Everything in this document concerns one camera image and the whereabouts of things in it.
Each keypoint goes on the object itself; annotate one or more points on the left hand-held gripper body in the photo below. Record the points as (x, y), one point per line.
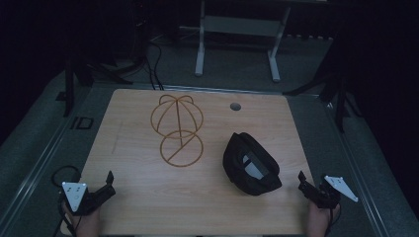
(75, 196)

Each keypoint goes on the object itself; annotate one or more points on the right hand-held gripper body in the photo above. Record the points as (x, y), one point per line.
(329, 195)

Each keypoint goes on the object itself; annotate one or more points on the person's right hand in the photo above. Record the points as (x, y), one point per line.
(318, 222)

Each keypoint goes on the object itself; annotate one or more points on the person's left hand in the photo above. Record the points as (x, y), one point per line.
(88, 224)

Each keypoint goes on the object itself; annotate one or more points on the black cap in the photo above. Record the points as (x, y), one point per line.
(235, 164)

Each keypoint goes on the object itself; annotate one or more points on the black metal stand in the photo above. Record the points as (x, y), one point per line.
(336, 87)
(77, 74)

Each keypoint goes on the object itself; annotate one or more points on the grey round table grommet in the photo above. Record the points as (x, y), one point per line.
(235, 106)

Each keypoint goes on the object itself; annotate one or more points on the white metal desk frame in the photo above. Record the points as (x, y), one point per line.
(242, 25)

